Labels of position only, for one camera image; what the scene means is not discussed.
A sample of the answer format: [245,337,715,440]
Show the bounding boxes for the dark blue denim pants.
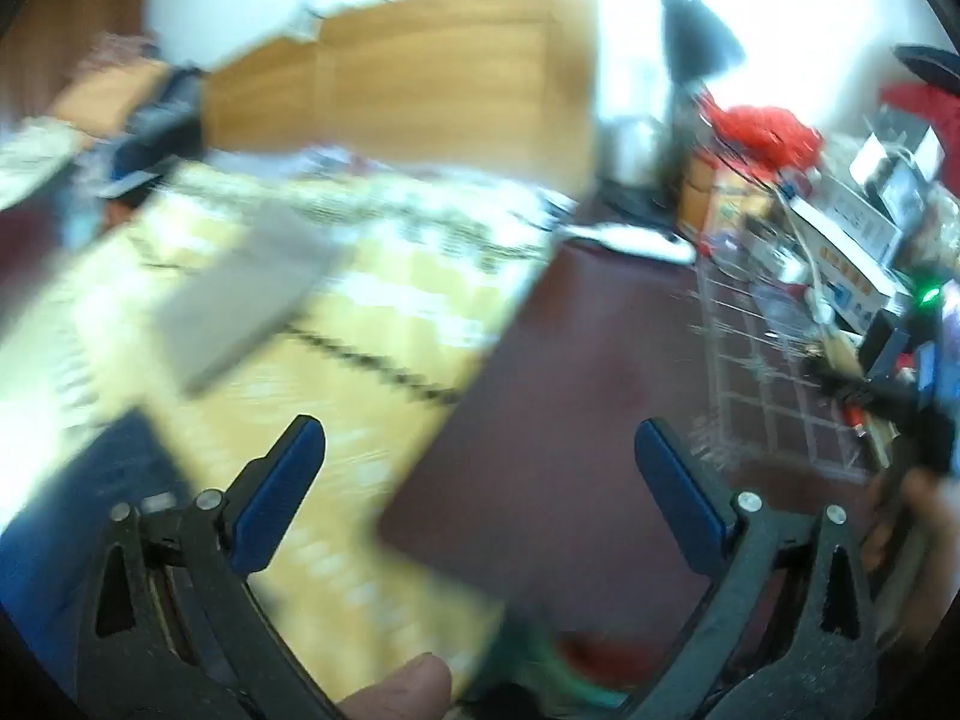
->
[2,408,187,628]

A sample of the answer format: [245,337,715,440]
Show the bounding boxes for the person's right hand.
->
[861,468,958,652]

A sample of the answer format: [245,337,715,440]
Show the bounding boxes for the person's left hand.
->
[338,653,452,720]

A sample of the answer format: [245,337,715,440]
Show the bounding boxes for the red mesh bag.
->
[700,96,823,171]

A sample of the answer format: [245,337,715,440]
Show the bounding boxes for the grey pillow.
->
[153,205,348,395]

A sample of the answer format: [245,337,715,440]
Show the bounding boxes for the yellow patterned bed cover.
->
[2,163,573,699]

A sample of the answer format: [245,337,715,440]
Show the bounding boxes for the black desk lamp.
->
[599,0,745,229]

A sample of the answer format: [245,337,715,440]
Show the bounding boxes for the wooden headboard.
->
[202,0,599,197]

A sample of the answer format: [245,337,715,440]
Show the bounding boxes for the pile of clothes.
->
[46,32,203,197]

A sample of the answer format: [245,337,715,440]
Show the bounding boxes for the wire rack shelf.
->
[688,185,902,485]

